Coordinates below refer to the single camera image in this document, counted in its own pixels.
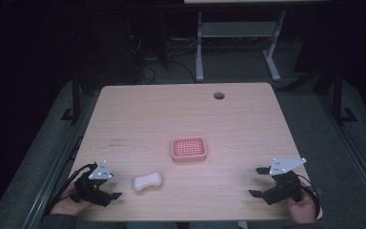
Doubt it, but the aluminium floor rail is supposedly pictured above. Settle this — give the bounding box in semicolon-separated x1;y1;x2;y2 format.
20;92;98;229
316;94;366;211

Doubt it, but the person's left hand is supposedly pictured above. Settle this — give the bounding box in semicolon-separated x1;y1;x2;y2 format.
50;182;93;217

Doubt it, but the white metal stand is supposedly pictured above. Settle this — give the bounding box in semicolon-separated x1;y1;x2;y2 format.
194;9;288;83

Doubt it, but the black metal stand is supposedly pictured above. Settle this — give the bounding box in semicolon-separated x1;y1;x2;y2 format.
330;66;358;126
60;68;83;126

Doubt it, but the pink soap dish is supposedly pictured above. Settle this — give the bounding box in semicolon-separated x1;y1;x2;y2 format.
171;135;208;164

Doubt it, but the white soap bar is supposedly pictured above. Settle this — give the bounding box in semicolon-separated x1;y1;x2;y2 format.
132;171;164;193

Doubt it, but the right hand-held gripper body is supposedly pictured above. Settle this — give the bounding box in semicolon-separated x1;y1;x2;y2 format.
261;157;307;206

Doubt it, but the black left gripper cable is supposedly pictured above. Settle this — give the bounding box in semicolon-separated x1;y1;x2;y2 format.
45;162;98;215

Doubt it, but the bundle of floor cables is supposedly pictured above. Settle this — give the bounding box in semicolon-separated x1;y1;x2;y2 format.
125;18;201;85

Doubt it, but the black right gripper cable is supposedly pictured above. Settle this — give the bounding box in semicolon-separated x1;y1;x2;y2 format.
295;174;321;220

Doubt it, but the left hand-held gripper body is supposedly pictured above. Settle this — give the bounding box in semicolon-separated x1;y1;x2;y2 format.
71;159;114;208

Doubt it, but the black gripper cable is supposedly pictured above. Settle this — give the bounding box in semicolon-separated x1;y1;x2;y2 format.
295;174;321;220
45;162;98;215

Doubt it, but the person's right hand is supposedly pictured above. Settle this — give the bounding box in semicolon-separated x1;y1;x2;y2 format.
286;186;317;224

